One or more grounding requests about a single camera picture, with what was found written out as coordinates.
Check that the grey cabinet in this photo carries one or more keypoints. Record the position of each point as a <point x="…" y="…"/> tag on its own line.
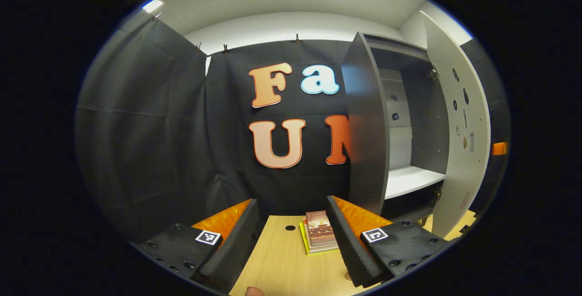
<point x="363" y="150"/>

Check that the small ceiling light panel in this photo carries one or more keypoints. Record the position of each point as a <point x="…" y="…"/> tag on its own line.
<point x="152" y="5"/>

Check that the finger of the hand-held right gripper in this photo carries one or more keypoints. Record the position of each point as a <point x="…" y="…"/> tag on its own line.
<point x="500" y="148"/>

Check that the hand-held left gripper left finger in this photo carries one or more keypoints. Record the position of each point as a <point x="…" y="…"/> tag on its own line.
<point x="236" y="241"/>

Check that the black backdrop cloth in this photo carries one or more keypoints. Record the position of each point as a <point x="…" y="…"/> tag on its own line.
<point x="159" y="127"/>

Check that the white cabinet door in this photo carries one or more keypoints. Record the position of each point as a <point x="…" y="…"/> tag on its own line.
<point x="454" y="173"/>

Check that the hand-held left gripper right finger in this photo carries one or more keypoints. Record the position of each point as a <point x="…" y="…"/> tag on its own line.
<point x="349" y="246"/>

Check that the round wooden coaster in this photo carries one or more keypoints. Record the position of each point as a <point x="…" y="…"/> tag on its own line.
<point x="347" y="277"/>

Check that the red brown book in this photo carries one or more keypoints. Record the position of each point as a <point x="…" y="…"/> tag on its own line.
<point x="320" y="230"/>

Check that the metal cabinet door hinge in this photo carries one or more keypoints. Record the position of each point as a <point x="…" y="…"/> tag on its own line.
<point x="433" y="73"/>
<point x="439" y="193"/>

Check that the row of black cloth clips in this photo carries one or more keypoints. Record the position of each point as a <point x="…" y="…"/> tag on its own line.
<point x="297" y="38"/>

